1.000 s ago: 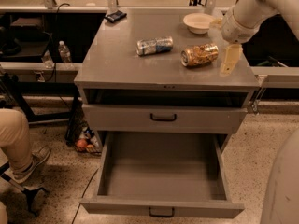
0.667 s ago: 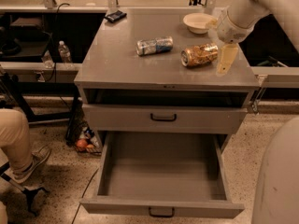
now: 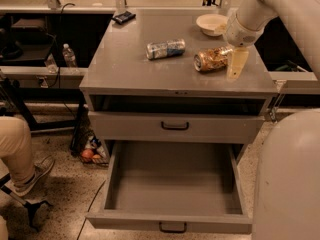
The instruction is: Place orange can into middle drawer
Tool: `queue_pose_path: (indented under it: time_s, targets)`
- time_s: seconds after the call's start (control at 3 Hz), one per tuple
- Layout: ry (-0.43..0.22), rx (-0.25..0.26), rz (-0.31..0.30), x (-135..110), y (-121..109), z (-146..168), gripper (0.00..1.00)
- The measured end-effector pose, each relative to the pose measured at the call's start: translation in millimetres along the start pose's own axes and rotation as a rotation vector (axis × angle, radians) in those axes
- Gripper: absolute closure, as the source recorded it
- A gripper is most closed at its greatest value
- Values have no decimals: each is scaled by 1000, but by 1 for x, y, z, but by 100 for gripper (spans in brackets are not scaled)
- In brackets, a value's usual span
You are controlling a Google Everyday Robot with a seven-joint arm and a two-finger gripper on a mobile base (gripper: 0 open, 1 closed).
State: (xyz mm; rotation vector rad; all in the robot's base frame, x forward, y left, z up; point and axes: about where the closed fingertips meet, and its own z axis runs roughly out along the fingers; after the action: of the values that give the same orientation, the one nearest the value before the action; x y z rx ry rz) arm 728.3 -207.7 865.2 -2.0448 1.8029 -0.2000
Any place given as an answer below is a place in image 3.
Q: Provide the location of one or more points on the basket of snacks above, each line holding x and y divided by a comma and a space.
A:
93, 152

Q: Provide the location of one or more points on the closed grey upper drawer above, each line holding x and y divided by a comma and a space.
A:
175, 127

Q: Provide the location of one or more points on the grey drawer cabinet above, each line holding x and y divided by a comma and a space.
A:
122, 79

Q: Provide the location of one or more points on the orange soda can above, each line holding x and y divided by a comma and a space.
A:
212, 59

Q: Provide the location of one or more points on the white bowl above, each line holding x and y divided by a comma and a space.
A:
208, 22

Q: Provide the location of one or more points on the person leg khaki trousers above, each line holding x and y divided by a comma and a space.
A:
15, 149

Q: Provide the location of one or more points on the silver blue soda can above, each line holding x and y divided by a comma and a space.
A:
165, 49

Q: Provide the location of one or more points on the grey sneaker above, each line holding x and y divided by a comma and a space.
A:
35, 177

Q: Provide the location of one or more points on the black snack packet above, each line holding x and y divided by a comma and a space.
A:
123, 17

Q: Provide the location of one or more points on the open grey lower drawer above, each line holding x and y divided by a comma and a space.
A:
173, 188

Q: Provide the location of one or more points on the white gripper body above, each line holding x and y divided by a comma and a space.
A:
240, 33

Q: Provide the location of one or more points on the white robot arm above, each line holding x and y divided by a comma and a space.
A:
287, 190

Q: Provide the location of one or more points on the black office chair base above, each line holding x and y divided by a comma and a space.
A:
32, 208

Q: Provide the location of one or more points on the clear water bottle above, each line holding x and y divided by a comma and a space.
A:
69, 56

